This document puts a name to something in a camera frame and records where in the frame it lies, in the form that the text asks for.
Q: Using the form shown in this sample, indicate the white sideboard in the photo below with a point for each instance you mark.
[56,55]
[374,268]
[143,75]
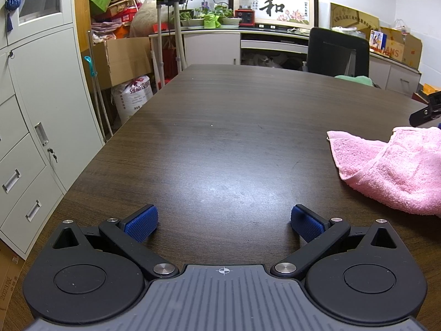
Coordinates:
[210,46]

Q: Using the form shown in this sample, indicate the small potted plant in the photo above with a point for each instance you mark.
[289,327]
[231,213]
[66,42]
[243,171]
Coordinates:
[191,17]
[229,17]

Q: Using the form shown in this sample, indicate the printed cardboard box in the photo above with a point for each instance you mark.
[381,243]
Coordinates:
[406,48]

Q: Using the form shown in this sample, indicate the beige plastic bag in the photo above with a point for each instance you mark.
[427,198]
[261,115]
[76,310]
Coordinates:
[146,17]

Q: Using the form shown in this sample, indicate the green cushion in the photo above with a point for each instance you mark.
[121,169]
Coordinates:
[358,80]

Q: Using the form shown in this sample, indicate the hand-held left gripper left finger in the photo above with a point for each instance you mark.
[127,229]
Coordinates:
[141,223]

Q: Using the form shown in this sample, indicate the large open cardboard box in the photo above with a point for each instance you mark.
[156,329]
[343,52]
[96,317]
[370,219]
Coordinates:
[127,58]

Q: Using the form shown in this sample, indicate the grey metal cabinet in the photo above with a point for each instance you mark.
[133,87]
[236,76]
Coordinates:
[51,93]

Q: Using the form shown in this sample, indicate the black office chair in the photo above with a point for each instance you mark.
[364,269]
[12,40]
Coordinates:
[330,51]

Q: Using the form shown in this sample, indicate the small photo box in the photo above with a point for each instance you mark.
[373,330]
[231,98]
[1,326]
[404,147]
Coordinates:
[376,39]

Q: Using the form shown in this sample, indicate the white printed sack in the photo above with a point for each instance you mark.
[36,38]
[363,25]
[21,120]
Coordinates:
[132,100]

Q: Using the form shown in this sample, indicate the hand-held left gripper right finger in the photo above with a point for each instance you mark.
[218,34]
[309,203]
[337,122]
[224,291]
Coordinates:
[307,223]

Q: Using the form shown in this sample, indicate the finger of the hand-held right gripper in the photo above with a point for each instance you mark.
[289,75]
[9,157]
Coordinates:
[422,115]

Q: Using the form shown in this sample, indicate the mop with teal clip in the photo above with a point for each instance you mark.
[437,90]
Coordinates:
[90,65]

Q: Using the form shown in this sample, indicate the plant in green pot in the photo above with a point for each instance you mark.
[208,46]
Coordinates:
[211,21]

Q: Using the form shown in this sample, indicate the red blender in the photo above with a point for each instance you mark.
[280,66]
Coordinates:
[245,15]

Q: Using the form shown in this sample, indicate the wooden plaque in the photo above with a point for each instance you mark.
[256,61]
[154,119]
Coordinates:
[348,15]

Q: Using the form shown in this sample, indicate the crumpled plastic bags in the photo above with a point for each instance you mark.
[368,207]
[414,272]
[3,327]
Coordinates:
[268,61]

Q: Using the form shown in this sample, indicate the framed calligraphy picture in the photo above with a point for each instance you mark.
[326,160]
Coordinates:
[279,7]

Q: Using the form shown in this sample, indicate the brown wooden shelf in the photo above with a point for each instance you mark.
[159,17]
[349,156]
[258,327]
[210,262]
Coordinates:
[82,13]

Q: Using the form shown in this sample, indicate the pile of colourful packages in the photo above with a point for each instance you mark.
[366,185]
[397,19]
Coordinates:
[120,10]

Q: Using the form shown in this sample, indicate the flat cardboard sheet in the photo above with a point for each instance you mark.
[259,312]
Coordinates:
[8,275]

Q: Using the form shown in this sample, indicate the blue hanging charm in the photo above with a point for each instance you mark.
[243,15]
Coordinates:
[13,3]

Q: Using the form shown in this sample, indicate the orange box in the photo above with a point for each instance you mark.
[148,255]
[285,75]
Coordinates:
[429,89]

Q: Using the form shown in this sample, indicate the small red box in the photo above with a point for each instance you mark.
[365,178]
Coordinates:
[160,27]

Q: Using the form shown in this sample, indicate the white plastic bag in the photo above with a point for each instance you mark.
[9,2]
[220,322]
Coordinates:
[401,27]

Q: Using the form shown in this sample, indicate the pink towel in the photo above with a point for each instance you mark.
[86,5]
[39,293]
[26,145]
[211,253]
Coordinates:
[389,176]

